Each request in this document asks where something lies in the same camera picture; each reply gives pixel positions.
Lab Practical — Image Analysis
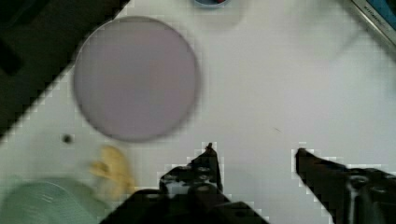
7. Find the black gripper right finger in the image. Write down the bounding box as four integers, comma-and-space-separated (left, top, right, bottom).
295, 148, 396, 224

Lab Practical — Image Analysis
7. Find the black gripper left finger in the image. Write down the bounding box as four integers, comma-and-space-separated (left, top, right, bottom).
159, 143, 223, 198

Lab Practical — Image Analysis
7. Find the silver toaster oven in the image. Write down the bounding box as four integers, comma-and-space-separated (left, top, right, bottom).
351, 0, 396, 48

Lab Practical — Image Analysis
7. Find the peeled toy banana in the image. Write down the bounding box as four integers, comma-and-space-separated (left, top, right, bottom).
89, 146, 135, 200

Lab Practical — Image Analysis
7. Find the lilac round plate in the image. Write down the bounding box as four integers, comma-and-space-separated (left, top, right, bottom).
72, 16, 201, 142

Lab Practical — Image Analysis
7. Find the green plastic colander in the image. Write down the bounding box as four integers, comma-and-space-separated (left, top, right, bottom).
1, 177, 110, 224

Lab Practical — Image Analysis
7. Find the blue cup with toy fruit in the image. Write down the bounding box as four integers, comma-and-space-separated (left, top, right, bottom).
192, 0, 231, 8

